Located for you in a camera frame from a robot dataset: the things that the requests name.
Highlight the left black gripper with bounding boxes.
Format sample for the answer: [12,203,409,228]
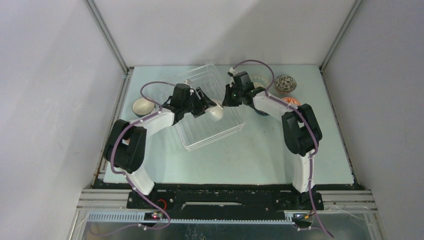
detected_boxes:
[182,87,217,119]

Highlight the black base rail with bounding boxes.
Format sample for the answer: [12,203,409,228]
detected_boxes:
[92,180,364,221]

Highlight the blue zigzag orange-inside bowl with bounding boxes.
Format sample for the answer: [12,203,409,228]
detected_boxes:
[122,139,131,146]

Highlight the white wire dish rack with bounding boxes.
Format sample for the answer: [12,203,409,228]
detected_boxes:
[162,64,246,151]

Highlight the white and navy bowl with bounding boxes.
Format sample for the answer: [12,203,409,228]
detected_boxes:
[132,97,156,117]

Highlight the white bowl red rings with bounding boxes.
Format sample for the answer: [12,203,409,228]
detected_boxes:
[281,96,302,107]

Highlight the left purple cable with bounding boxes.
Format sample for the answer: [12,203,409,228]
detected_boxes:
[86,81,178,233]

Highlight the yellow patterned bowl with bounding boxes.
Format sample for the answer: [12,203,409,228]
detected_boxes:
[250,75,270,89]

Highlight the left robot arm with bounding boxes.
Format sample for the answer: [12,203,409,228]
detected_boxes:
[103,83,221,208]

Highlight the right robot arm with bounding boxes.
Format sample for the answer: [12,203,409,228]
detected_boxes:
[222,69,323,209]

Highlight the plain white bowl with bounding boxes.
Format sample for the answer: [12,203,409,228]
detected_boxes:
[205,99,224,122]

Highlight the dark teal bowl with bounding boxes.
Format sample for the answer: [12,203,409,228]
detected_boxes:
[255,109,269,117]

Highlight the aluminium frame rail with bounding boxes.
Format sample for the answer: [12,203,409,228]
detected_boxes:
[82,0,130,75]

